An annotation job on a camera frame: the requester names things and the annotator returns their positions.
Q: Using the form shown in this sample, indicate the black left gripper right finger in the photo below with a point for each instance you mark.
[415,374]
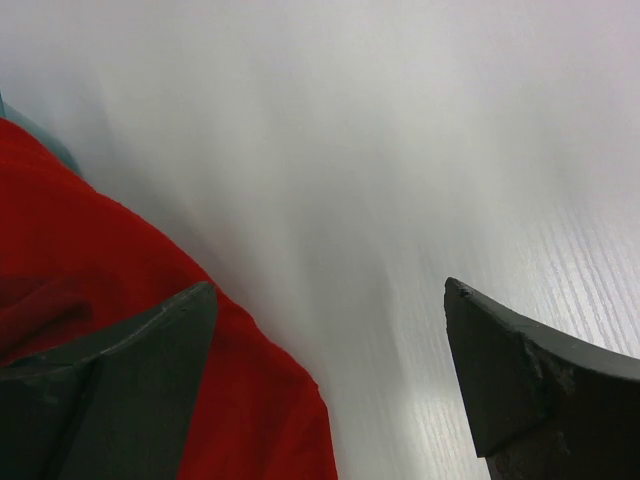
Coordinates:
[540,403]

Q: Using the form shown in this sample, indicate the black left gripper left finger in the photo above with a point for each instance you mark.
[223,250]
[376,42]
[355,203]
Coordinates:
[115,404]

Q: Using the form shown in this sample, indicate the dark red t-shirt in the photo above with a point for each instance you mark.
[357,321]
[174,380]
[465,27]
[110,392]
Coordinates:
[74,261]

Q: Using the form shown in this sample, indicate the teal plastic bin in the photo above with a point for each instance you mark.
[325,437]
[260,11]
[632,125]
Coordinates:
[55,146]

